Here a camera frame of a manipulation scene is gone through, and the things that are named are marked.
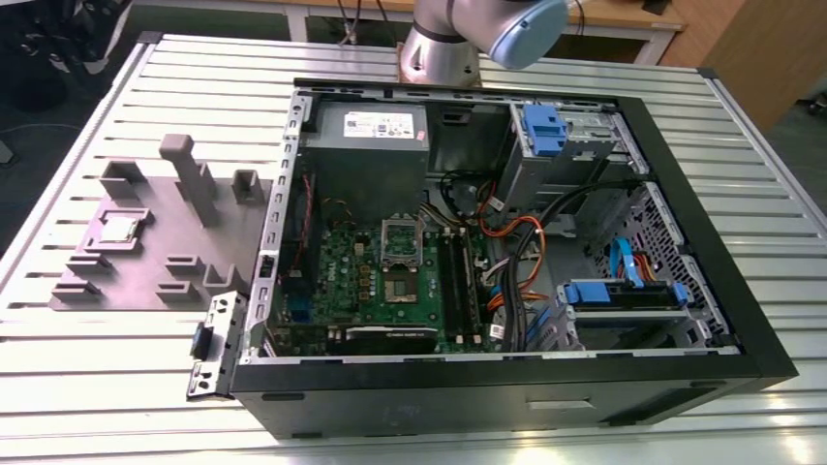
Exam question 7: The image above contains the grey metal drive cage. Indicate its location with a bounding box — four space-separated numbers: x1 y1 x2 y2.
500 99 651 209

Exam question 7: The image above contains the wooden desk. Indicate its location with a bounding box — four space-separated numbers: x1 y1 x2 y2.
560 0 687 67

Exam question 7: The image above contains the grey hanging cable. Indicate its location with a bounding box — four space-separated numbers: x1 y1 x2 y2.
335 0 364 47

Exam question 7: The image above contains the metal socket cover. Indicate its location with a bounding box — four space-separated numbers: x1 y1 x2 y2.
379 212 429 270

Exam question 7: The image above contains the metal disk bay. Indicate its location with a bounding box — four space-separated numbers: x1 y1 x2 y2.
548 278 735 353

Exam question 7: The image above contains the green motherboard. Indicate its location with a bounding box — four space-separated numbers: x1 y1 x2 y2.
265 212 503 357

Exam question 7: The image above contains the blue flat wire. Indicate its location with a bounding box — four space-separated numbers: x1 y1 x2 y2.
609 236 647 287

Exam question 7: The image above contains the black open PC case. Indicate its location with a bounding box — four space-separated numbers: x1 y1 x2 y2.
228 76 801 441

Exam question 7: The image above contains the black wire loop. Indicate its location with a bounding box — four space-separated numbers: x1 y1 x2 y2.
437 169 493 220

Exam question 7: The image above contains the blue plastic drive latch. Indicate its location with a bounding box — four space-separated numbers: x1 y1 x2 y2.
523 104 569 157

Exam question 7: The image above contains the grey power supply unit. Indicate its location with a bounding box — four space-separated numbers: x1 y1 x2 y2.
303 101 432 219

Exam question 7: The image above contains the grey metal card bracket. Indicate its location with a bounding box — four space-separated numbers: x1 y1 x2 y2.
185 290 251 402

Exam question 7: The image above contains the thick black curved cable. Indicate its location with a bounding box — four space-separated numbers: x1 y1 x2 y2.
535 178 647 229

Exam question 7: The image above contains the black graphics card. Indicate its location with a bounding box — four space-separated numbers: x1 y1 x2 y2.
268 322 441 358

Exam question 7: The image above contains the red orange disk wire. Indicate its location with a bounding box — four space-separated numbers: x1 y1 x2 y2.
636 251 661 286

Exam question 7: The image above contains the grey plastic parts rack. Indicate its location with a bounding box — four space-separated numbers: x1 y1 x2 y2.
48 134 276 312

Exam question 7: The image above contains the wooden cabinet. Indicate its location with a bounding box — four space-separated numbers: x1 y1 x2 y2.
657 0 827 132

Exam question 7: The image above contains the silver square CPU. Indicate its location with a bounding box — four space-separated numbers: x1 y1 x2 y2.
96 214 140 243

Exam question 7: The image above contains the yellow black wire bundle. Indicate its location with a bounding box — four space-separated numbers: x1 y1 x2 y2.
417 201 468 230

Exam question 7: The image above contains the blue disk carrier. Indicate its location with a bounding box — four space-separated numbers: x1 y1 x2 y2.
556 278 687 311

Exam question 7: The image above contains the orange wire bundle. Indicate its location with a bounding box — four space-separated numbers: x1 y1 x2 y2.
475 201 551 311

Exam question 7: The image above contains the black RAM slot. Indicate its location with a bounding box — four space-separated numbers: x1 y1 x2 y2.
436 227 468 346
455 228 485 346

